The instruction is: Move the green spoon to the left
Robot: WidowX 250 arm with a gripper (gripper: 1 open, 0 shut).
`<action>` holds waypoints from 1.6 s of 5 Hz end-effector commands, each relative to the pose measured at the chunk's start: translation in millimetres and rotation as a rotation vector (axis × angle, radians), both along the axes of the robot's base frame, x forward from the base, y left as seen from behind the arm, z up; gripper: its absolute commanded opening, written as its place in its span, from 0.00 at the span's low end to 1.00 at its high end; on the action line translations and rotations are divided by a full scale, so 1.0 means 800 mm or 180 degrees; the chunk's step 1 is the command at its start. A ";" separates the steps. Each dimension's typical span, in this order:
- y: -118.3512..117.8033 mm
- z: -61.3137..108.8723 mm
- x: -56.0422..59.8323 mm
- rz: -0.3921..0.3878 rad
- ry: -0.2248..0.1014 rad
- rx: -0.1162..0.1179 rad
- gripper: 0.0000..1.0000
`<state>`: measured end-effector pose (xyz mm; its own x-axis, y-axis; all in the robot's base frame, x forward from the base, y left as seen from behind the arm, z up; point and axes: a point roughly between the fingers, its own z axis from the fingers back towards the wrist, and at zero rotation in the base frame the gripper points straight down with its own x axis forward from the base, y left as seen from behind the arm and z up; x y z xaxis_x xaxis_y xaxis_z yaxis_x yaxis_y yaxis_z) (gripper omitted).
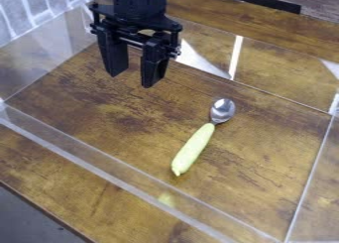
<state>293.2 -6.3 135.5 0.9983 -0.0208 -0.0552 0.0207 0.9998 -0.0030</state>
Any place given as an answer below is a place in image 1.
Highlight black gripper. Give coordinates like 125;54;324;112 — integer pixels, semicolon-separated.
88;0;183;88

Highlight black bar on table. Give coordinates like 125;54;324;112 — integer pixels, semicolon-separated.
237;0;301;14

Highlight clear acrylic enclosure walls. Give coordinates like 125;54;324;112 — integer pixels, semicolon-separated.
0;0;339;243

